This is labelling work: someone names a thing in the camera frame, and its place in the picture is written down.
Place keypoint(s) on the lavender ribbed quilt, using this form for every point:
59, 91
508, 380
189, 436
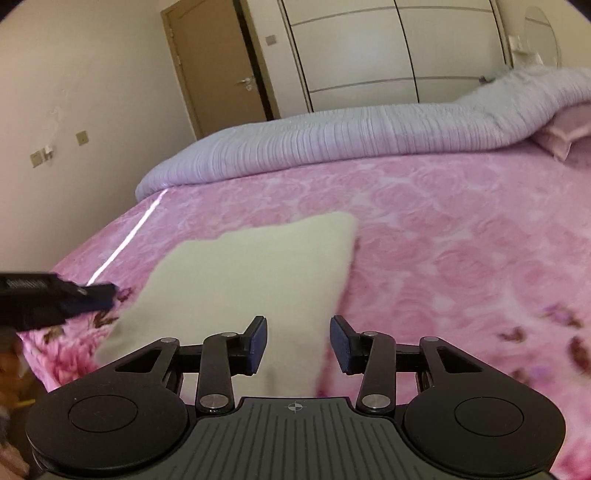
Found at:
351, 134

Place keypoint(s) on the oval wall mirror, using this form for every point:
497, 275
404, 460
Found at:
542, 32

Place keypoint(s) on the wall socket plate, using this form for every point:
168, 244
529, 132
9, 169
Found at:
36, 158

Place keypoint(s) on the pink pillow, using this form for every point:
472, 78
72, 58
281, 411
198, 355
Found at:
565, 131

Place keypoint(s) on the wall switch plate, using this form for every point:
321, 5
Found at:
271, 40
82, 138

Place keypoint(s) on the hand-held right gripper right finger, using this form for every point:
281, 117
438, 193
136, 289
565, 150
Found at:
339, 344

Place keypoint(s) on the pink floral bed sheet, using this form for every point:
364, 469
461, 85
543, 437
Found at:
452, 258

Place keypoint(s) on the brown wooden door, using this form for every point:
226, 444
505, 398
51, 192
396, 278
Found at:
212, 60

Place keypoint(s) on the cream yellow towel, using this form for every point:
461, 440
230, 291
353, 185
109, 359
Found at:
240, 281

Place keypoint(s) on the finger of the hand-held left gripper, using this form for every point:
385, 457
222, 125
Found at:
97, 295

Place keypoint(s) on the white wardrobe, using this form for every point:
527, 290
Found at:
360, 50

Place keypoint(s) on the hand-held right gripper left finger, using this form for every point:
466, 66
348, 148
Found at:
257, 344

